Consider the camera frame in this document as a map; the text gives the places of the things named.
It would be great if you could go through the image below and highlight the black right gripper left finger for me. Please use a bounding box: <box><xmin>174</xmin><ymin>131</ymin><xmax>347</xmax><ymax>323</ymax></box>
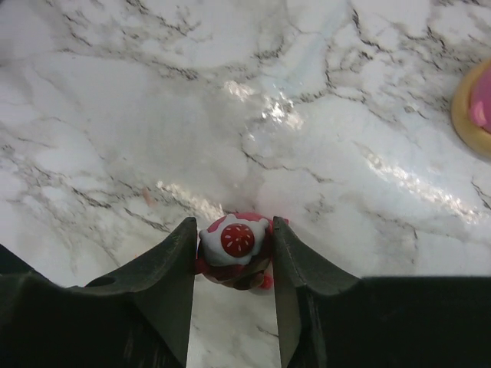
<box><xmin>1</xmin><ymin>217</ymin><xmax>197</xmax><ymax>367</ymax></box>

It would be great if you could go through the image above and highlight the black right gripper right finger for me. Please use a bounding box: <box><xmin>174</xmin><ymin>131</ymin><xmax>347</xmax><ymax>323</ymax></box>
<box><xmin>272</xmin><ymin>217</ymin><xmax>490</xmax><ymax>367</ymax></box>

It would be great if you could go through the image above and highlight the pink strawberry figure toy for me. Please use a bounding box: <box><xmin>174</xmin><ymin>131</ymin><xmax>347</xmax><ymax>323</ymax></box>
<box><xmin>194</xmin><ymin>212</ymin><xmax>274</xmax><ymax>291</ymax></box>

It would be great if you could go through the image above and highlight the pink strawberry donut toy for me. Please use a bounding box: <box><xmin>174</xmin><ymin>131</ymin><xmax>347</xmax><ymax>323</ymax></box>
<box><xmin>451</xmin><ymin>59</ymin><xmax>490</xmax><ymax>159</ymax></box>

